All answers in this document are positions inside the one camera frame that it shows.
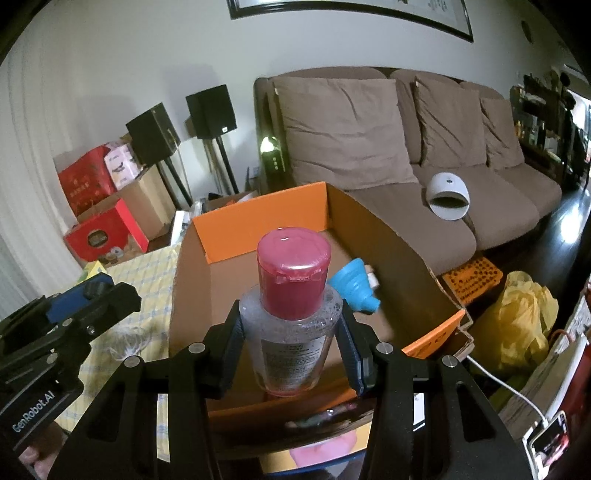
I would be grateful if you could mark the stack of papers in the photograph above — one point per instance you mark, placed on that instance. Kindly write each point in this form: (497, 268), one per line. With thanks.
(540, 387)

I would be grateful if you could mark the dark cluttered shelf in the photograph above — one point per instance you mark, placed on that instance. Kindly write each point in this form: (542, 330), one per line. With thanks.
(540, 120)

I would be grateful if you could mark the pink tissue pack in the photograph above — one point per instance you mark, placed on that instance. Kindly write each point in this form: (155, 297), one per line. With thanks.
(122, 166)

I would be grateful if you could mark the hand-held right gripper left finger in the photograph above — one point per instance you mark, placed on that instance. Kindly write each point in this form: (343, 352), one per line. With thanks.
(238, 323)

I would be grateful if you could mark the yellow plastic bag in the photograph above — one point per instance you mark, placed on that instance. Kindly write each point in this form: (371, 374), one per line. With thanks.
(517, 323)

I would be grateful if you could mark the wooden white bottle stopper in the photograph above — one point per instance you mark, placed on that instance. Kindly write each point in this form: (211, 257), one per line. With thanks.
(371, 278)

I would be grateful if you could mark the large brown sofa cushion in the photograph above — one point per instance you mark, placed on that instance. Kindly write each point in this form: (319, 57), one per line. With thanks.
(341, 134)

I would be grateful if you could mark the person's left hand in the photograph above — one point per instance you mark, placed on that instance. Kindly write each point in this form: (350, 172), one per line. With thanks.
(41, 457)

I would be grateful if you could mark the clear bottle pink cap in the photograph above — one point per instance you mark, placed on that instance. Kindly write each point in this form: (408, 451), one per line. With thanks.
(291, 341)

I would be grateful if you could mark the orange cardboard box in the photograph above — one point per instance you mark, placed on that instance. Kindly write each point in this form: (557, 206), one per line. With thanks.
(392, 258)

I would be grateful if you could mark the white curtain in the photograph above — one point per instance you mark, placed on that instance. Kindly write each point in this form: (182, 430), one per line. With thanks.
(27, 184)

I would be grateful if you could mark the framed ink painting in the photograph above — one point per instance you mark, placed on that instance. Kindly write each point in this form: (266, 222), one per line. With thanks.
(346, 9)

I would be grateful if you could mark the blue collapsible funnel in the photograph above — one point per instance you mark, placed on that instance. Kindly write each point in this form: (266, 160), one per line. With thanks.
(351, 281)

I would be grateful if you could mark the yellow plaid tablecloth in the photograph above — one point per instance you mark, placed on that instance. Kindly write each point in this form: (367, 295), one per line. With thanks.
(138, 277)

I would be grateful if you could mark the open cluttered floor box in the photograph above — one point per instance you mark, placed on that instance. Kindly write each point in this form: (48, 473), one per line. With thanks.
(221, 201)

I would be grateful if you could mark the red chocolate gift box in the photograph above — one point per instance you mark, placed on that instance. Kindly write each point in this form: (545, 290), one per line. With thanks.
(106, 235)

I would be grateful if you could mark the white dome nail lamp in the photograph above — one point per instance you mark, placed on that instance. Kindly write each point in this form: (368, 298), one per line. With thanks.
(448, 184)

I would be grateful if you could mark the dark device with light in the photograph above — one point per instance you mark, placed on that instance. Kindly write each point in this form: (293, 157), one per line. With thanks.
(274, 159)

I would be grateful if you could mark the brown sofa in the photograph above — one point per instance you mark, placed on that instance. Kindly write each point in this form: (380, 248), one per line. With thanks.
(415, 230)

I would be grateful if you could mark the black speaker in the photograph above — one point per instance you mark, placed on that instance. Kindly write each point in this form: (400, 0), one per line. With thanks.
(210, 110)
(152, 134)

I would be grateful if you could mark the smartphone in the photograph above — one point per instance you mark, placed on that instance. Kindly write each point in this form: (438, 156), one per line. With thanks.
(549, 450)

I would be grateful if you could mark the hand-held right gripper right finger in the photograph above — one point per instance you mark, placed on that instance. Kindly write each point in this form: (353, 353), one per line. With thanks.
(348, 350)

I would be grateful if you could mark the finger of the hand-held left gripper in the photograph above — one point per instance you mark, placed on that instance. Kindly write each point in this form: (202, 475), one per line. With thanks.
(115, 304)
(69, 297)

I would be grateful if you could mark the orange perforated crate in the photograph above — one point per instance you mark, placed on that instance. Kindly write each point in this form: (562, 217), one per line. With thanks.
(473, 279)

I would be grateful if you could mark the black speaker stand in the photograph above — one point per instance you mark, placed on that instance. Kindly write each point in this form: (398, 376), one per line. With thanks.
(178, 184)
(227, 166)

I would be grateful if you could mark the green toothpaste box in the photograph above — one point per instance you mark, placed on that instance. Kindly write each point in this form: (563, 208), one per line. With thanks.
(92, 270)

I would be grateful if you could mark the colourful printed board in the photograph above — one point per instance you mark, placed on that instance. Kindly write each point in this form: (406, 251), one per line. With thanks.
(323, 454)

